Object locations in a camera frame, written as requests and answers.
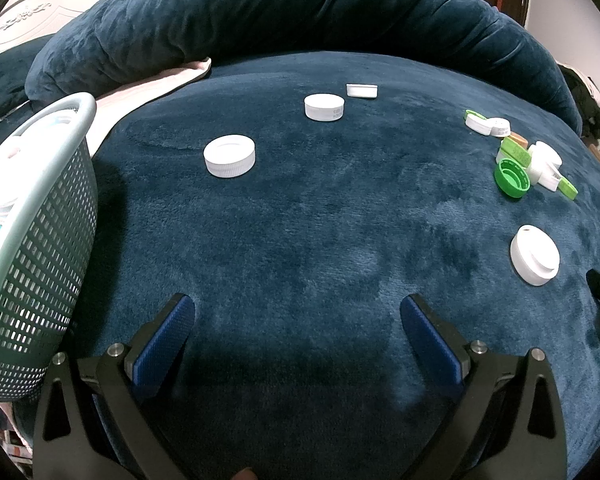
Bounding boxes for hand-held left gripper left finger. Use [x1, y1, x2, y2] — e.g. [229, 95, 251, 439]
[32, 292, 196, 480]

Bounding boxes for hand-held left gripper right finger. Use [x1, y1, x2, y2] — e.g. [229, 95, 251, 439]
[399, 294, 568, 480]

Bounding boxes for white stepped bottle cap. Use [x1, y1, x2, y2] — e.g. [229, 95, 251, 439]
[510, 224, 561, 287]

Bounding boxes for pile of small bottle caps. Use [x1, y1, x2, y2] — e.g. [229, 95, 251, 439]
[463, 109, 579, 202]

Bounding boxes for light teal plastic basket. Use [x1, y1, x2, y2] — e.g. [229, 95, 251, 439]
[0, 92, 99, 402]

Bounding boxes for large white ribbed jar lid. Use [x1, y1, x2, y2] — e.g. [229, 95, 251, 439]
[203, 135, 257, 179]

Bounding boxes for heap of mixed caps and tubes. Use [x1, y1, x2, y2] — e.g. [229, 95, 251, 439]
[0, 112, 76, 271]

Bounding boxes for white round jar lid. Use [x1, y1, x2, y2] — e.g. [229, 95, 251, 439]
[304, 94, 345, 122]

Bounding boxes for green open screw cap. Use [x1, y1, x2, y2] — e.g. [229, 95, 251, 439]
[494, 158, 531, 200]

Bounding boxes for dark clothes heap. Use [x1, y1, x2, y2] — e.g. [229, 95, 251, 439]
[560, 62, 600, 138]

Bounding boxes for pink cloth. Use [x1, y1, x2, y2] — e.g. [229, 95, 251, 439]
[87, 56, 213, 158]

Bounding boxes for dark blue rolled quilt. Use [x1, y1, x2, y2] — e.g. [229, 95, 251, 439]
[25, 0, 583, 136]

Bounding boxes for white carved headboard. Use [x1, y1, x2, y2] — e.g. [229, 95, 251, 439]
[0, 0, 136, 63]

